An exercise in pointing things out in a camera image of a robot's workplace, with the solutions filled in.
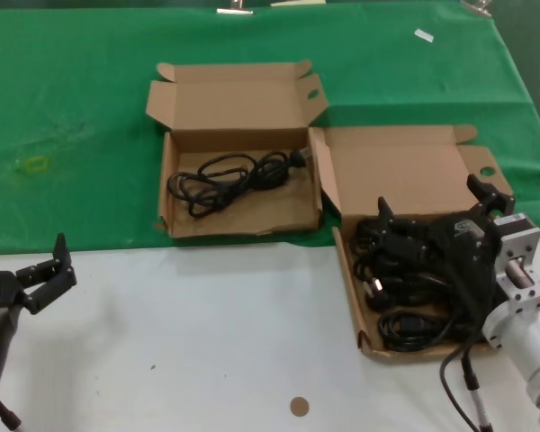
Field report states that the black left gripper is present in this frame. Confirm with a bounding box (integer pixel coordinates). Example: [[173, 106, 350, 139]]
[[0, 232, 79, 316]]

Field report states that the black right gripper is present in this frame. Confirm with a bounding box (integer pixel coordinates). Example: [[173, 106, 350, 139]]
[[375, 173, 516, 326]]

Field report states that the black power cord bundle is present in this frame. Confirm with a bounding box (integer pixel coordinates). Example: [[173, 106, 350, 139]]
[[167, 148, 312, 221]]

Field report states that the empty brown cardboard box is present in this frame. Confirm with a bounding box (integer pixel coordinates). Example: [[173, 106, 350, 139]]
[[144, 59, 329, 239]]

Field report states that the metal cloth clamp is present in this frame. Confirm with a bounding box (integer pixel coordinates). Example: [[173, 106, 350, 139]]
[[215, 0, 256, 16], [461, 0, 494, 18]]

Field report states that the green table cloth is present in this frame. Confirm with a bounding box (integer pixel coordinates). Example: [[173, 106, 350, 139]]
[[0, 1, 540, 257]]

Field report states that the brown cardboard box with cords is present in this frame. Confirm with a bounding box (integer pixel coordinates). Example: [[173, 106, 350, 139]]
[[308, 124, 515, 365]]

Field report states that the black power cord coil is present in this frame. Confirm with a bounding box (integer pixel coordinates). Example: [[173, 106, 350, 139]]
[[377, 311, 472, 353], [349, 215, 388, 275]]

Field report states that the power cord with pronged plug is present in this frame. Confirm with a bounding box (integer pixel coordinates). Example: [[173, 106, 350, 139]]
[[362, 269, 454, 312]]

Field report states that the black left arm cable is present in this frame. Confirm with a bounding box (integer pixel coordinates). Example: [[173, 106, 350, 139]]
[[0, 399, 24, 432]]

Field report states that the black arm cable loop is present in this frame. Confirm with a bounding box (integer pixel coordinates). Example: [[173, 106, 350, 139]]
[[437, 332, 485, 432]]

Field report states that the cable with silver connector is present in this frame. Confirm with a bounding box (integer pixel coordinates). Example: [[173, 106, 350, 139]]
[[459, 348, 494, 432]]

